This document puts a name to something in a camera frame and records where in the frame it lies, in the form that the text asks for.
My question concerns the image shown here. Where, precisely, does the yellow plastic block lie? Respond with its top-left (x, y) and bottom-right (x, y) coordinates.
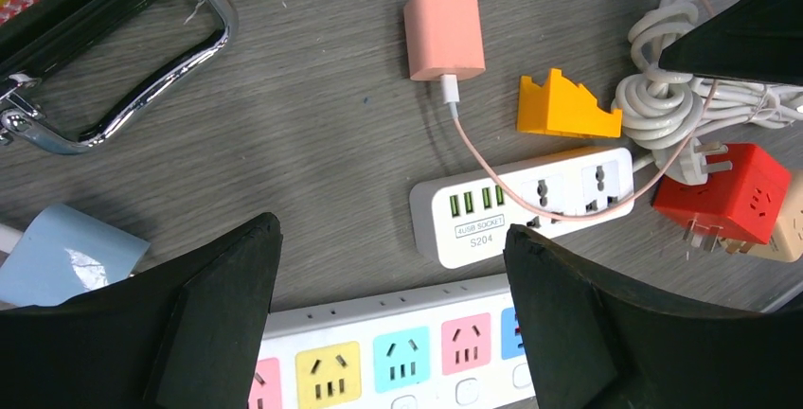
top-left (516, 68), bottom-right (623, 138)

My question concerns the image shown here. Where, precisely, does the black poker chip case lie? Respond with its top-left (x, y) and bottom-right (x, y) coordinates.
top-left (0, 0), bottom-right (240, 156)

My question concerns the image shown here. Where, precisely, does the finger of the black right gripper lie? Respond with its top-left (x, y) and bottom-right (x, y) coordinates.
top-left (658, 0), bottom-right (802, 86)

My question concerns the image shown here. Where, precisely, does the small white USB power strip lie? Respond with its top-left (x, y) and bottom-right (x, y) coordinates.
top-left (409, 147), bottom-right (633, 269)

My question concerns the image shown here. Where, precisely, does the pink USB charger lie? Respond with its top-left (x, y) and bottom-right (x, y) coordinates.
top-left (403, 0), bottom-right (486, 81)

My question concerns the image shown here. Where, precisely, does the red cube socket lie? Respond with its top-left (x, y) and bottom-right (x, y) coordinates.
top-left (652, 143), bottom-right (792, 244)

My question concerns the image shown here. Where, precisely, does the light blue charger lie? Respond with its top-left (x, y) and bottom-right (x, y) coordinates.
top-left (1, 204), bottom-right (151, 307)

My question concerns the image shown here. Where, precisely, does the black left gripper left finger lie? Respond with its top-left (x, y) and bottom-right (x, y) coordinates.
top-left (1, 213), bottom-right (283, 408)

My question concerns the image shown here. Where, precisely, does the beige cube socket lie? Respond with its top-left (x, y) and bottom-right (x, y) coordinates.
top-left (720, 169), bottom-right (802, 262)

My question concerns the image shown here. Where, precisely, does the white bundled strip cord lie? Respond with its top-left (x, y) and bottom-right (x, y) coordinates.
top-left (611, 0), bottom-right (717, 151)

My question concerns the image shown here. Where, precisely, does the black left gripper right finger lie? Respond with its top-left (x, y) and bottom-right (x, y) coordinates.
top-left (503, 225), bottom-right (802, 408)

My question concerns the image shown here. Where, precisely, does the long white colourful power strip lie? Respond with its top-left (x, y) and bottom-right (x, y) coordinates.
top-left (247, 275), bottom-right (534, 408)

